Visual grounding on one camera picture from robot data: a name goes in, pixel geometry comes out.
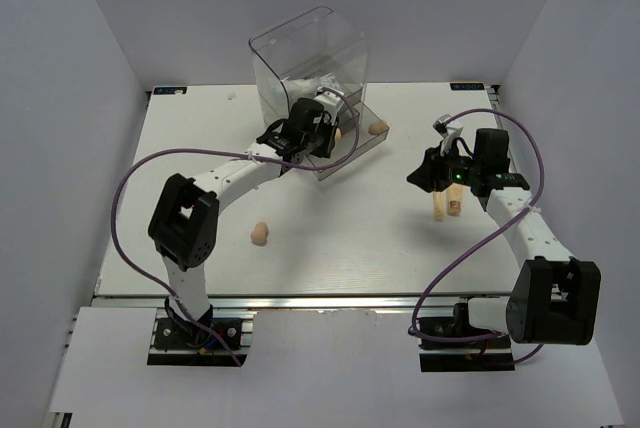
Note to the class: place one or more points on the cotton pad packet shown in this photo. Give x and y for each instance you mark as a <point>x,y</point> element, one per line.
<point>287,92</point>
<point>330,81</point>

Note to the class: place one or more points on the clear acrylic drawer organizer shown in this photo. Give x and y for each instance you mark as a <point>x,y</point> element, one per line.
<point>317,48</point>

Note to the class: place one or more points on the clear drawer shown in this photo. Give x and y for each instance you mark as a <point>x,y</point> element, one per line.
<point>349,126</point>

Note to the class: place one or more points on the slim beige concealer tube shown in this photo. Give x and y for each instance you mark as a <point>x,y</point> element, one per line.
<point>438,206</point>

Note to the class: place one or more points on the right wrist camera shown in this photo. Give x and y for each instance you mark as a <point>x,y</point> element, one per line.
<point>449,130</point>

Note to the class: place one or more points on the wide beige cream tube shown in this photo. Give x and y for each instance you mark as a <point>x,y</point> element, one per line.
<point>454,196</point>

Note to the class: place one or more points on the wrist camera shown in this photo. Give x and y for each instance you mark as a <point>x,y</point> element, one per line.
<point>449,130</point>
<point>332,105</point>

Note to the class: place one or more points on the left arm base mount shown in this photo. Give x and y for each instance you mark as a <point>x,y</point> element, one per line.
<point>179,344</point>

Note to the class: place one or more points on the right blue table label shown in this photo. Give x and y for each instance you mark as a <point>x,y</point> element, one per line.
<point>467,86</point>

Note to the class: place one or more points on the blue table label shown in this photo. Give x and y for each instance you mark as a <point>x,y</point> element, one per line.
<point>467,86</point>
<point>169,90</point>

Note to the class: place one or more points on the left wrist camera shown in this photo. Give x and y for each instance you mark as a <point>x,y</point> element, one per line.
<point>332,105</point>

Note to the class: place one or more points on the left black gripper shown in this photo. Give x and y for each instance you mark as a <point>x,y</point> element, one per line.
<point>329,125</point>

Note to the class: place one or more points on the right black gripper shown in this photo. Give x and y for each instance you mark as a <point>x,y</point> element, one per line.
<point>428,176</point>

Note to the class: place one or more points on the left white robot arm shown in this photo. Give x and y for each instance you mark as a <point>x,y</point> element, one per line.
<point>184,224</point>

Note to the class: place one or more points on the left blue table label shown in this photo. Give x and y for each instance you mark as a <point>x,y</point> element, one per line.
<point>169,90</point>

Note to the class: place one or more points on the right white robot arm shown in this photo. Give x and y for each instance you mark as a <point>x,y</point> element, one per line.
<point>555,296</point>

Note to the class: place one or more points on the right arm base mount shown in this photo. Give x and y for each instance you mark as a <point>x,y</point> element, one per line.
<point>457,347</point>

